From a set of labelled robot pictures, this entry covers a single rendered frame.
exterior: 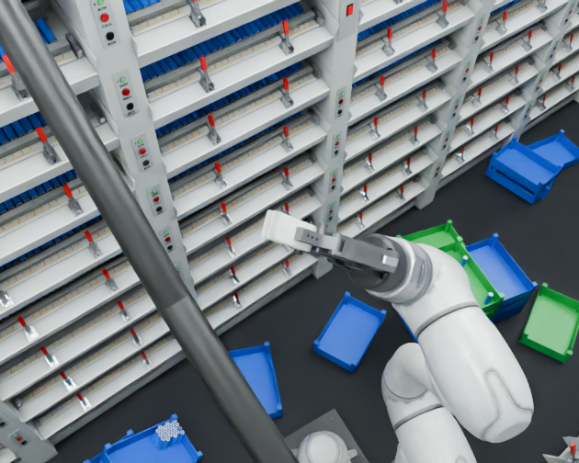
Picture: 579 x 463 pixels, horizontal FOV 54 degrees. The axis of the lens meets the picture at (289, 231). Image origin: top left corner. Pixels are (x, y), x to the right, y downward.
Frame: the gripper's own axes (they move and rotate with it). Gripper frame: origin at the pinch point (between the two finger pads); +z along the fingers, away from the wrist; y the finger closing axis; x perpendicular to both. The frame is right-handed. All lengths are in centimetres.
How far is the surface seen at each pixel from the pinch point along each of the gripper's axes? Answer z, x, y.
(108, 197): 26.3, 3.0, 7.5
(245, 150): -75, -33, -94
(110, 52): -12, -34, -74
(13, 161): -7, -7, -94
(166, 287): 22.0, 7.8, 10.2
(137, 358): -94, 48, -145
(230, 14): -35, -55, -67
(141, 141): -32, -21, -85
